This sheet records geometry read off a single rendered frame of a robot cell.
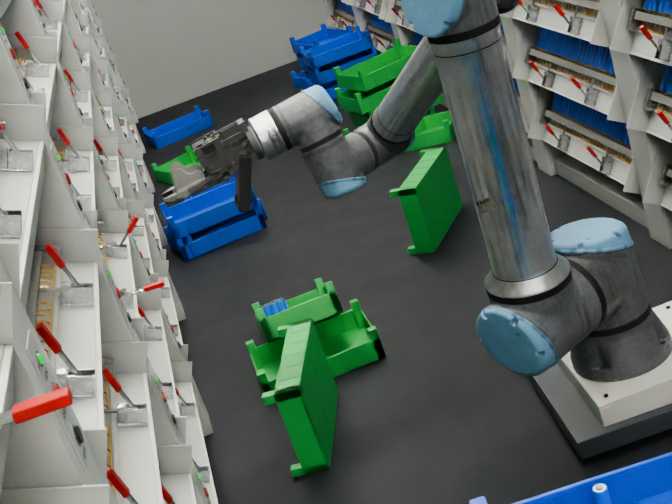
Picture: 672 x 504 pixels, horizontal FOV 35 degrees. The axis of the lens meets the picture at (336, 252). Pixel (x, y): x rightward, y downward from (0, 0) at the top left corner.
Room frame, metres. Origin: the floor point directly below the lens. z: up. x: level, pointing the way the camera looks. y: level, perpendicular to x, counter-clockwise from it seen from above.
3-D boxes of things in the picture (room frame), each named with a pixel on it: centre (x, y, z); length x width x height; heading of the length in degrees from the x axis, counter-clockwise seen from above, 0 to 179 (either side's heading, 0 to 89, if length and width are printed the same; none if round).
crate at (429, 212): (2.86, -0.30, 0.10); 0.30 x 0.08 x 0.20; 150
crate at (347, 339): (2.31, 0.13, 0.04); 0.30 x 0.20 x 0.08; 96
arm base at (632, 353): (1.74, -0.45, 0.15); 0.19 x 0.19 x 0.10
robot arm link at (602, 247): (1.73, -0.44, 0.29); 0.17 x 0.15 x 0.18; 124
